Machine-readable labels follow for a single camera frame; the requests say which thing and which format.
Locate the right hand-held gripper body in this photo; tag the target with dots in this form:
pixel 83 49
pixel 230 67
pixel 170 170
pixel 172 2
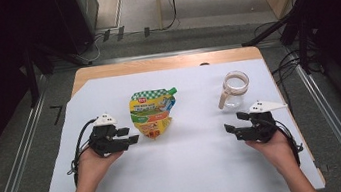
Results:
pixel 259 129

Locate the yellow green spout pouch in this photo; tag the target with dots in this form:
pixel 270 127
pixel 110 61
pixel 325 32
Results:
pixel 152 113

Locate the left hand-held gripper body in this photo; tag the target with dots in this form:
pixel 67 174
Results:
pixel 107 141

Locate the person's left hand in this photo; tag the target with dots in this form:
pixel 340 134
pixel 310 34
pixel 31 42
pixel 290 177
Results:
pixel 93 169

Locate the black cabinet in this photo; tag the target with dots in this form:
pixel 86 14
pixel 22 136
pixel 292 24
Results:
pixel 78 18

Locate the wooden table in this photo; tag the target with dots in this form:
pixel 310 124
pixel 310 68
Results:
pixel 154 65

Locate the white paper sheet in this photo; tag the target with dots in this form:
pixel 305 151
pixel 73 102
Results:
pixel 194 163

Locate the black stand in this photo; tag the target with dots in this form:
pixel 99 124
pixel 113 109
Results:
pixel 32 75
pixel 298 14

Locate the person's right hand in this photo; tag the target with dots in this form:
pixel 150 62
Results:
pixel 277 151

